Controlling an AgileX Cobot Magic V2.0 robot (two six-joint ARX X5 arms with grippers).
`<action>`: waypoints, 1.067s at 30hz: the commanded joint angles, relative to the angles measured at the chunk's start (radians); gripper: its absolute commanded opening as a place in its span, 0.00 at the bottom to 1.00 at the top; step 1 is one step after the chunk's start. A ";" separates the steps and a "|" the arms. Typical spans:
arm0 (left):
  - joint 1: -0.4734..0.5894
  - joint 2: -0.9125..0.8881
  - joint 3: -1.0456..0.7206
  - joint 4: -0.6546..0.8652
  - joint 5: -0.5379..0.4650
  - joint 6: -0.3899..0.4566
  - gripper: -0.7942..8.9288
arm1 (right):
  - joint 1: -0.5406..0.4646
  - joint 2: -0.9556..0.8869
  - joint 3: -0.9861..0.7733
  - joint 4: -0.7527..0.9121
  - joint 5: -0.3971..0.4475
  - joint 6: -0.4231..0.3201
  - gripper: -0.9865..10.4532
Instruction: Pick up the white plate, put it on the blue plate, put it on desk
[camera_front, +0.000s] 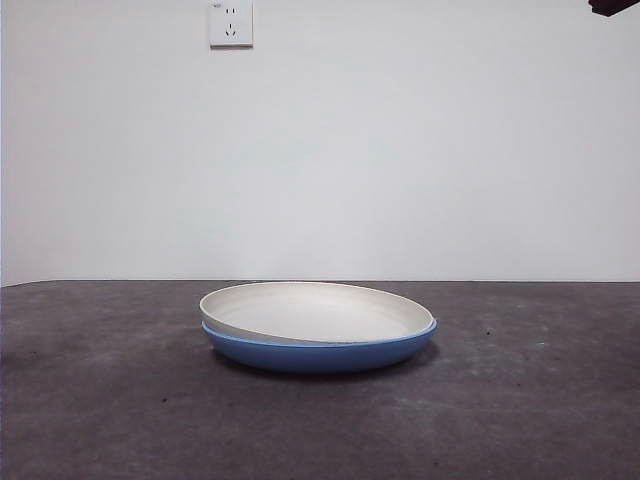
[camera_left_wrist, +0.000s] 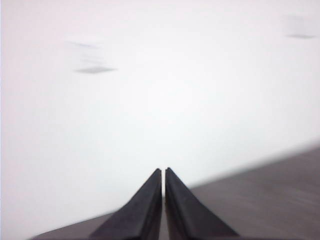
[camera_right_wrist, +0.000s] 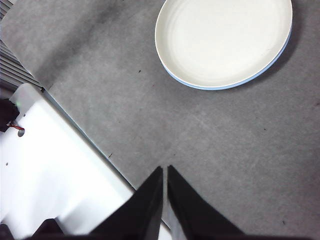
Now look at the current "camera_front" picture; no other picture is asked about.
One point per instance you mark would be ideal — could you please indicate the white round plate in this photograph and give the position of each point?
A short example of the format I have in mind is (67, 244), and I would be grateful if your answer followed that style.
(310, 315)

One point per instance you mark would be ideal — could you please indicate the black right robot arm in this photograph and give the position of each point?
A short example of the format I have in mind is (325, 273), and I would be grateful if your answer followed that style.
(615, 7)

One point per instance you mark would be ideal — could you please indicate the white wall socket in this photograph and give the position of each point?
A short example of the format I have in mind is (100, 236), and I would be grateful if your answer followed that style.
(231, 25)

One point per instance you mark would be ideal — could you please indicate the blue round plate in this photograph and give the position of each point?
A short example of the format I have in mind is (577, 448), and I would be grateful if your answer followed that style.
(320, 357)

